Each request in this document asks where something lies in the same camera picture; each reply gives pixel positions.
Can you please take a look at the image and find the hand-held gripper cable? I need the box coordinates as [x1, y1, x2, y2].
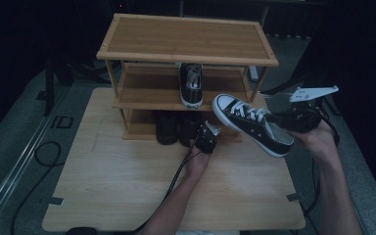
[131, 140, 200, 235]
[302, 109, 341, 218]

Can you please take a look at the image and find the wooden shoe rack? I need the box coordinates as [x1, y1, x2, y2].
[96, 13, 279, 143]

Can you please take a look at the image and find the black white canvas sneaker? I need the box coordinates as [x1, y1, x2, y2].
[179, 63, 205, 110]
[211, 93, 296, 159]

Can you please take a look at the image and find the black floor cable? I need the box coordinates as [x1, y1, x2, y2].
[10, 140, 62, 235]

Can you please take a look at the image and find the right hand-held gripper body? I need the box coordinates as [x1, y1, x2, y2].
[275, 85, 340, 134]

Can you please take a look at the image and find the person's left hand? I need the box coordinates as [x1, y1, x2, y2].
[185, 146, 212, 179]

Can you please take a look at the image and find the left hand-held gripper cable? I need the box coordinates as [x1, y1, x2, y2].
[131, 140, 200, 235]

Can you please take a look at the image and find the person's right hand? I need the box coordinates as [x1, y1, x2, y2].
[288, 119, 341, 162]

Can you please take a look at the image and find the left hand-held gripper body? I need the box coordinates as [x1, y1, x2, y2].
[194, 120, 221, 155]

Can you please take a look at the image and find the dark rounded object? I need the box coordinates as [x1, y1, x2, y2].
[66, 226, 98, 235]

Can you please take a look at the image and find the black shoe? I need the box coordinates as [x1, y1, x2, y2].
[178, 111, 207, 149]
[156, 111, 180, 146]

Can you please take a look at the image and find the right hand-held gripper cable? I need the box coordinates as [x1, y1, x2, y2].
[302, 109, 341, 218]

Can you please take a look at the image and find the small white block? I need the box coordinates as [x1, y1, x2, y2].
[248, 65, 259, 82]

